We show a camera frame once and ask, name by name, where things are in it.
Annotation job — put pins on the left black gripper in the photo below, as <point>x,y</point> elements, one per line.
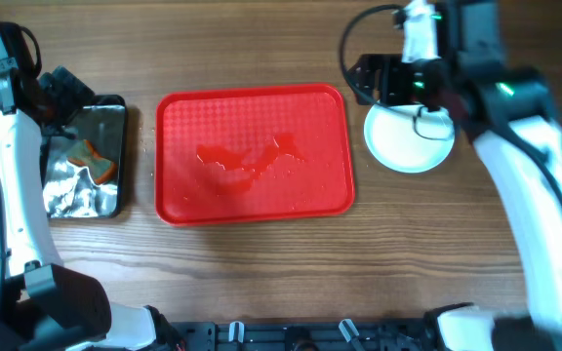
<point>72,92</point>

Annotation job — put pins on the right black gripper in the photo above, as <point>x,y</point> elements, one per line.
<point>392,67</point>

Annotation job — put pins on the light blue plate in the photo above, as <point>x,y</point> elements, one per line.
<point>409,139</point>

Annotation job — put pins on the orange green sponge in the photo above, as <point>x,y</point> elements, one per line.
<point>83,154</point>

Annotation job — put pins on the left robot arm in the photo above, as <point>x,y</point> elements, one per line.
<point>43,304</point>

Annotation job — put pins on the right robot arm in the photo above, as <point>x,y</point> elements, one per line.
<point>451,79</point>

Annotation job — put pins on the black water tray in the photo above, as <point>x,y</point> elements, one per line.
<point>68,190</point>

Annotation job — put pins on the red plastic tray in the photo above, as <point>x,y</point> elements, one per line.
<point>252,154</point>

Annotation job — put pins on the black mounting rail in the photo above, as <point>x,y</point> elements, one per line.
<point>386,335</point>

